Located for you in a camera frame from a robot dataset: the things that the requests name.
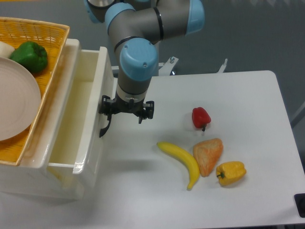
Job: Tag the yellow woven basket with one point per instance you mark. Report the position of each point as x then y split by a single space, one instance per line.
52 37

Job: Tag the yellow banana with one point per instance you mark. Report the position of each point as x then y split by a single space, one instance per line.
185 158

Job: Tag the pink plate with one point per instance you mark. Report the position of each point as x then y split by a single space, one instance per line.
20 98

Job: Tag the white vegetable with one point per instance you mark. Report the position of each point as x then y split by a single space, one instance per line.
6 50

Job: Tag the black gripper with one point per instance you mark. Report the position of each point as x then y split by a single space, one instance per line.
142 110

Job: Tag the white drawer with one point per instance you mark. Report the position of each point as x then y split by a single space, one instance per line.
69 185
78 142

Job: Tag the green bell pepper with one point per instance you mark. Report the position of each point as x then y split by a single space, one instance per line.
31 55

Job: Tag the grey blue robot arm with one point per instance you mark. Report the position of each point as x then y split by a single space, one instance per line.
134 28

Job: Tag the yellow bell pepper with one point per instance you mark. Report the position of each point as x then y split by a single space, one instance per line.
230 172

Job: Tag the red bell pepper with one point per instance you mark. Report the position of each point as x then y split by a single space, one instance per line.
200 118

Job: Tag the orange triangular bread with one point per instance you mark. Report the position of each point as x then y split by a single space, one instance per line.
206 154

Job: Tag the white drawer cabinet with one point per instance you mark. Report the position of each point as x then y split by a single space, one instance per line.
31 176

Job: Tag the black object at table edge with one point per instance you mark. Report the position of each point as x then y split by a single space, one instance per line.
300 204

